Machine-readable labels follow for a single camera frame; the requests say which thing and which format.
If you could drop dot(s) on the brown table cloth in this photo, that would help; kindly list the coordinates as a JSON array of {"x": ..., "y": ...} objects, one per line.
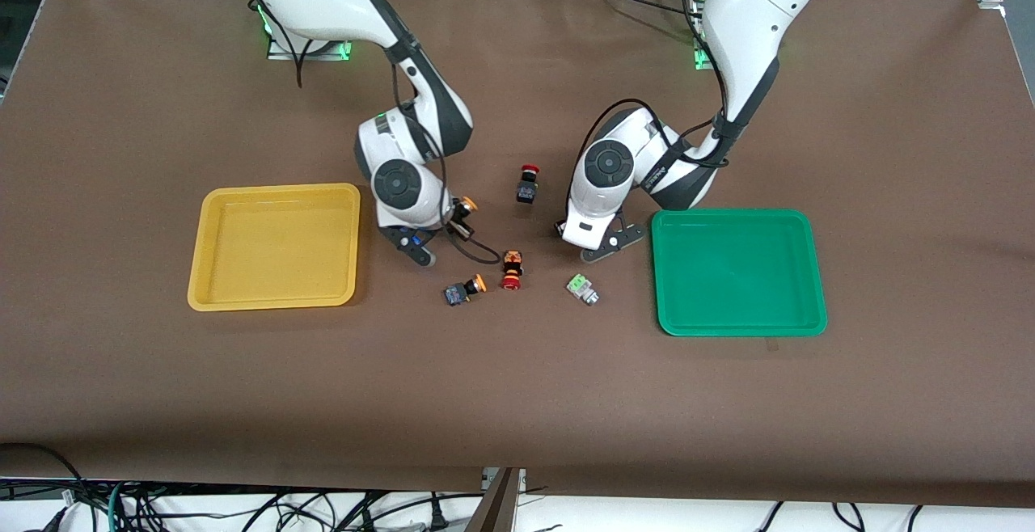
[{"x": 517, "y": 394}]

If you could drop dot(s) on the red button black body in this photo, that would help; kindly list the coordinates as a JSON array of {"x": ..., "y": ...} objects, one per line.
[{"x": 526, "y": 191}]

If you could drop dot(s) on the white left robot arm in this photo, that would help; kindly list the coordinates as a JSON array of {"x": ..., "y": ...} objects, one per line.
[{"x": 752, "y": 14}]

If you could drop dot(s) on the brown table post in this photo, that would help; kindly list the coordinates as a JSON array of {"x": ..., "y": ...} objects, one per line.
[{"x": 493, "y": 512}]

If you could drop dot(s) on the green push button switch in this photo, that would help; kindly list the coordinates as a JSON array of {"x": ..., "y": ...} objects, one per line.
[{"x": 577, "y": 284}]

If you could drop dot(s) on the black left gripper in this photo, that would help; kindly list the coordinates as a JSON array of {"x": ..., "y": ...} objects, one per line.
[{"x": 559, "y": 224}]

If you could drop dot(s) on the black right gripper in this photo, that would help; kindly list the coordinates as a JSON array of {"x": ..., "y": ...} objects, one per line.
[{"x": 454, "y": 217}]

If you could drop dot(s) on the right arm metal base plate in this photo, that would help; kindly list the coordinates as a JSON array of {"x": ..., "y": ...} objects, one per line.
[{"x": 323, "y": 53}]

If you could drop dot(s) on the yellow plastic tray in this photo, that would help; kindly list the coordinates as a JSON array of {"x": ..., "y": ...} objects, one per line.
[{"x": 275, "y": 249}]

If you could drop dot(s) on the red button orange body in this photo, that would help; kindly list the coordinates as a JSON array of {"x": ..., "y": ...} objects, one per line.
[{"x": 512, "y": 261}]

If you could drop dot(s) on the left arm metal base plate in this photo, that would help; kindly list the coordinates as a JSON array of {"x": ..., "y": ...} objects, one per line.
[{"x": 702, "y": 63}]

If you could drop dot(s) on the green plastic tray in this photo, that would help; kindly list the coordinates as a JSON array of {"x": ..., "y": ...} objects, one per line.
[{"x": 736, "y": 273}]

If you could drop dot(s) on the silver post bracket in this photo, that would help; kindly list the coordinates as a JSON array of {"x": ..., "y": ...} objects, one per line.
[{"x": 520, "y": 479}]

